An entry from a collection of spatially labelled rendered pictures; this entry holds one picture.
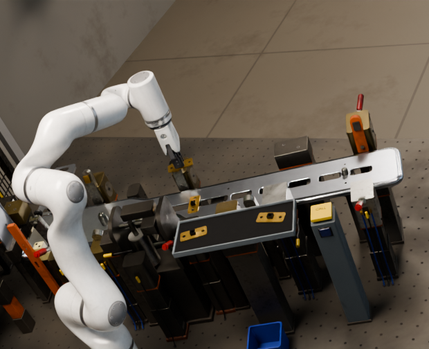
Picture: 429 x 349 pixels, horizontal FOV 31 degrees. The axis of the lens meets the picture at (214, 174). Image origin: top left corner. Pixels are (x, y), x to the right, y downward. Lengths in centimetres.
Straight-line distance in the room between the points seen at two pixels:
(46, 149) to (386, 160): 110
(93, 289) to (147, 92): 59
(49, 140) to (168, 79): 358
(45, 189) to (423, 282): 123
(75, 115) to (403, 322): 117
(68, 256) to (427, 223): 125
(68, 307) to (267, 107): 284
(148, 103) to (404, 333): 103
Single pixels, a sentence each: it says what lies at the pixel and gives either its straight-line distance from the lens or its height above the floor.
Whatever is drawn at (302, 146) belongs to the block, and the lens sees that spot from 270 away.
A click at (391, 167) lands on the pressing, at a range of 255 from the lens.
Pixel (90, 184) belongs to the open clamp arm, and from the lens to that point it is 293.
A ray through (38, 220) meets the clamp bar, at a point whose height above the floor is 121.
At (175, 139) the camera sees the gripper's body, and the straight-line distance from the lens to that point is 241.
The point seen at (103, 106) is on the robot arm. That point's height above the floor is 161.
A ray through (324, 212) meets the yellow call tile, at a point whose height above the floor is 116.
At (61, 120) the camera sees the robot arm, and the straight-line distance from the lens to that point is 209.
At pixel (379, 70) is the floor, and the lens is 486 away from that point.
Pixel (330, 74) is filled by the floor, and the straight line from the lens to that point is 497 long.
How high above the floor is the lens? 262
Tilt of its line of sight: 36 degrees down
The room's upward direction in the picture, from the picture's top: 25 degrees counter-clockwise
